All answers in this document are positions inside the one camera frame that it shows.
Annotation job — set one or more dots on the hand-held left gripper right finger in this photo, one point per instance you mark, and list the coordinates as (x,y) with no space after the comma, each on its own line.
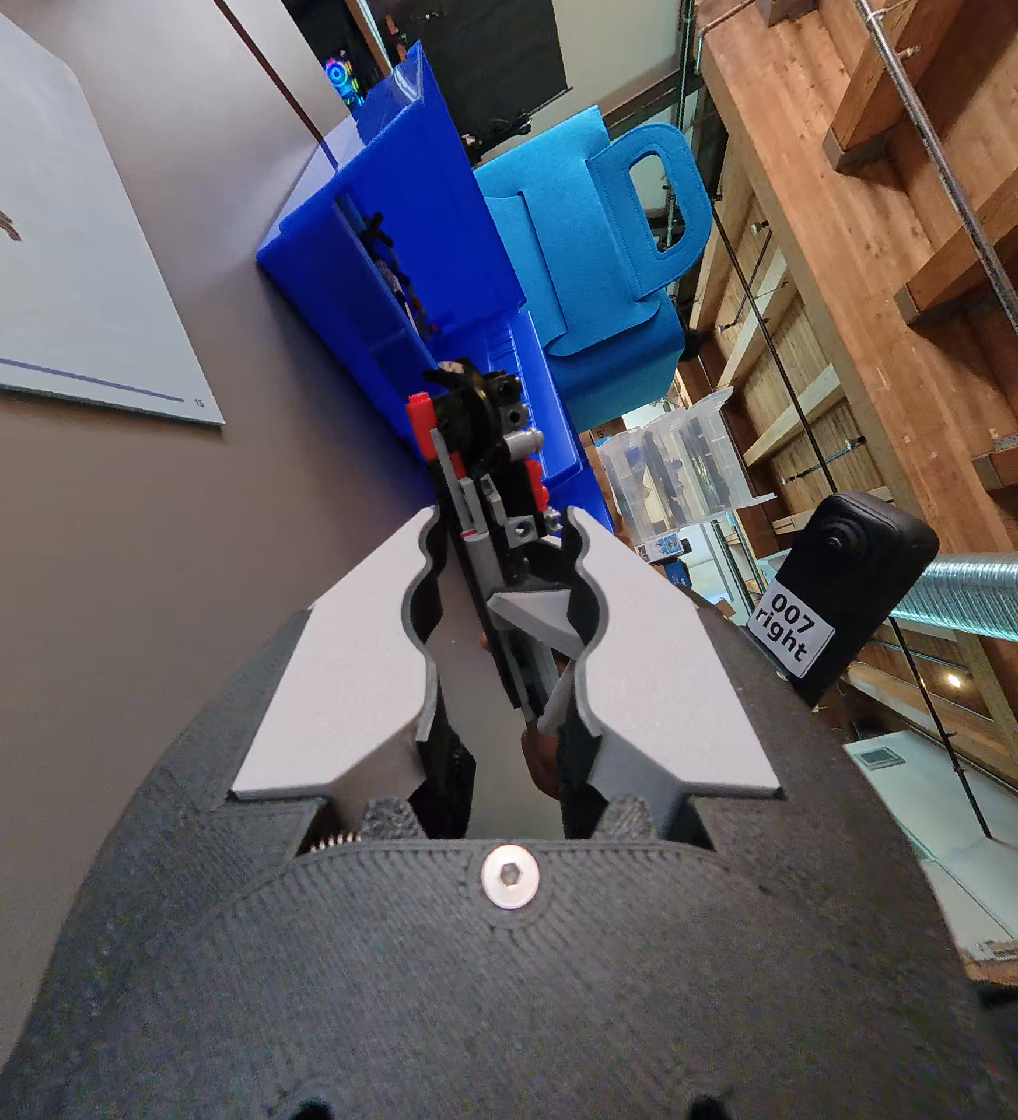
(684,700)

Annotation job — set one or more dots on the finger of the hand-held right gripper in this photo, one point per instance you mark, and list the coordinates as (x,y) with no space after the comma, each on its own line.
(535,612)
(557,700)

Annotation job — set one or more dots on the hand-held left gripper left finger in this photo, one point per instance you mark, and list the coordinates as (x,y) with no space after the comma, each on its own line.
(334,700)

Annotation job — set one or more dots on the grey red toy brick spaceship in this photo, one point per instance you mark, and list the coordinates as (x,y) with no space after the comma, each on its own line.
(465,420)

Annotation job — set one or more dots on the grey desk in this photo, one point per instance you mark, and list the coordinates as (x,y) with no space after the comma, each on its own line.
(211,569)

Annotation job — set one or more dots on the person's right hand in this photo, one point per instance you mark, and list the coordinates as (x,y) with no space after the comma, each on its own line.
(542,761)

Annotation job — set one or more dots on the blue plastic bin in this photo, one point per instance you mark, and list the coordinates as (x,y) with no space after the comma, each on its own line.
(316,254)
(570,455)

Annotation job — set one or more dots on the clear plastic drawer unit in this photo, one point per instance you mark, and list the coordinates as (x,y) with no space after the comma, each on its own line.
(675,464)

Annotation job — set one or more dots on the pile of loose toy bricks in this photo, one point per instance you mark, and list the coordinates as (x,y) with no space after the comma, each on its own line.
(395,280)

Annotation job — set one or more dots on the metal ceiling pipe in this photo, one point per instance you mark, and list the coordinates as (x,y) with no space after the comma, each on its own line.
(948,175)

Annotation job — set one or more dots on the building instruction booklet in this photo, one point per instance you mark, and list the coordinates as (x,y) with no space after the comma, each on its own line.
(54,289)

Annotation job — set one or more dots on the dark fabric panel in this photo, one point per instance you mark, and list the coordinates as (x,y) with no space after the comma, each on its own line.
(491,61)

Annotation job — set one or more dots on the adjoining grey table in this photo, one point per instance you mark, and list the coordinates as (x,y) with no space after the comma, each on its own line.
(316,101)

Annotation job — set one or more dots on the silver spiral air duct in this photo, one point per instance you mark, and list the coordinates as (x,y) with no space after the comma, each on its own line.
(999,599)

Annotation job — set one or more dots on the wall air vent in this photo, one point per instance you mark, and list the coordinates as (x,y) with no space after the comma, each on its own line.
(881,754)

